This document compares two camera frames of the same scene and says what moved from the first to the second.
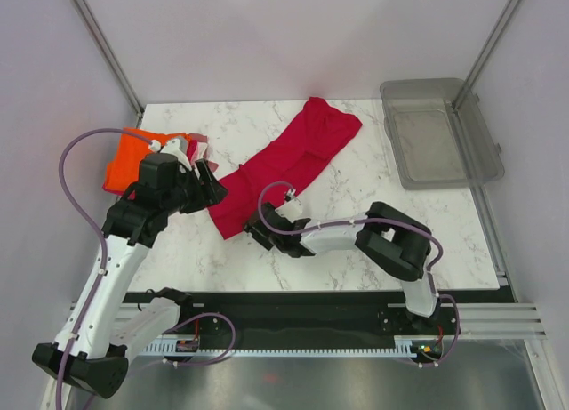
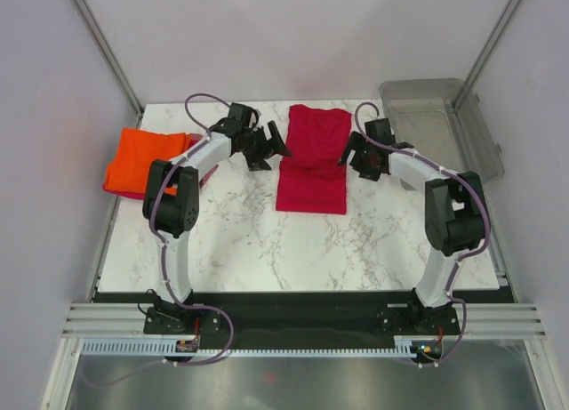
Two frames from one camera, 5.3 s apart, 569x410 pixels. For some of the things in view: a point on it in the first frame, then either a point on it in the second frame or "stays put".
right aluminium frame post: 470,77 stays put
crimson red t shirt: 285,169 to 312,179
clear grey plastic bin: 439,133 stays put
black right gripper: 260,237 to 356,143
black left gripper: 207,194 to 275,145
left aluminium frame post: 102,44 stays put
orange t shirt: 123,171 stays put
